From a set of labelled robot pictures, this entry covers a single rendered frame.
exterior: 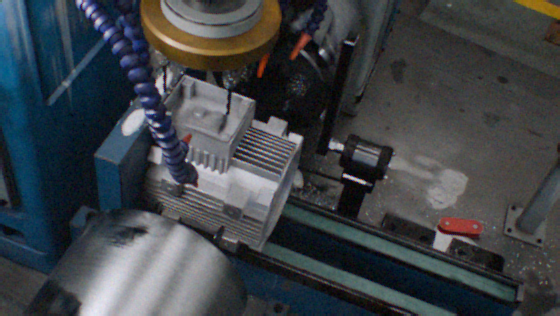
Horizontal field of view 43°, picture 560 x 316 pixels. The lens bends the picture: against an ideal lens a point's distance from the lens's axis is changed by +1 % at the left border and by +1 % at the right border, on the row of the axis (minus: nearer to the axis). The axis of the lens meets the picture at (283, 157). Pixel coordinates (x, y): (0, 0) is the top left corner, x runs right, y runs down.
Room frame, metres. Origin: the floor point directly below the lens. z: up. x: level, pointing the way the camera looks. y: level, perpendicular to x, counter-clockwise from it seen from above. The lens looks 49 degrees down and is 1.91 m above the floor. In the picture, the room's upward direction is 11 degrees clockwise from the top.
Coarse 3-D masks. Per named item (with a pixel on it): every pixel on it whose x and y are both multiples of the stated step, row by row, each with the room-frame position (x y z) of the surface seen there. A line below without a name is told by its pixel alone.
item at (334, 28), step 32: (352, 0) 1.07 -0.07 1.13; (288, 32) 0.92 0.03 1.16; (320, 32) 0.95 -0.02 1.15; (256, 64) 0.93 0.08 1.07; (288, 64) 0.92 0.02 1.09; (320, 64) 0.91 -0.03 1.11; (256, 96) 0.93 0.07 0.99; (288, 96) 0.91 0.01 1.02; (320, 96) 0.90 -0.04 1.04; (288, 128) 0.92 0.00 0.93
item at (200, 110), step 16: (192, 80) 0.78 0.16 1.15; (176, 96) 0.75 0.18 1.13; (192, 96) 0.77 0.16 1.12; (208, 96) 0.77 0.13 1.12; (224, 96) 0.77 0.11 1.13; (240, 96) 0.76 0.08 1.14; (176, 112) 0.73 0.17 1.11; (192, 112) 0.73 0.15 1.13; (208, 112) 0.74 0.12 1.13; (224, 112) 0.75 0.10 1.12; (240, 112) 0.75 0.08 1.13; (176, 128) 0.68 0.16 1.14; (192, 128) 0.68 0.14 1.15; (208, 128) 0.71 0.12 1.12; (224, 128) 0.72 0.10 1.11; (240, 128) 0.70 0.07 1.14; (192, 144) 0.68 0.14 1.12; (208, 144) 0.67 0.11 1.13; (224, 144) 0.67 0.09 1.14; (192, 160) 0.68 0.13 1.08; (208, 160) 0.67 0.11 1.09; (224, 160) 0.66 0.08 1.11
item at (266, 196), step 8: (288, 136) 0.76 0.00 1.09; (296, 136) 0.76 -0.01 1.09; (296, 144) 0.75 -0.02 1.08; (152, 152) 0.67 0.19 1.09; (160, 152) 0.67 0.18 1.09; (152, 160) 0.66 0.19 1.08; (160, 160) 0.66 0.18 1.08; (264, 192) 0.64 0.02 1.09; (272, 192) 0.64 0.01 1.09; (256, 200) 0.63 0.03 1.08; (264, 200) 0.63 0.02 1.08; (272, 200) 0.63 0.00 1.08; (152, 208) 0.66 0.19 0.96; (256, 248) 0.62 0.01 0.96
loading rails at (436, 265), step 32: (288, 224) 0.72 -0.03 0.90; (320, 224) 0.72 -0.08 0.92; (352, 224) 0.73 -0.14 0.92; (256, 256) 0.63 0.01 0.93; (288, 256) 0.65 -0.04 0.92; (320, 256) 0.71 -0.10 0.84; (352, 256) 0.70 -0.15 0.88; (384, 256) 0.69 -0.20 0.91; (416, 256) 0.70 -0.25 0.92; (448, 256) 0.70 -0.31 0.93; (256, 288) 0.63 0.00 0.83; (288, 288) 0.62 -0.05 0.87; (320, 288) 0.61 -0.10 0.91; (352, 288) 0.60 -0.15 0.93; (384, 288) 0.62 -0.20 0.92; (416, 288) 0.67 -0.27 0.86; (448, 288) 0.67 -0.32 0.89; (480, 288) 0.66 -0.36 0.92; (512, 288) 0.67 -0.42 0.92
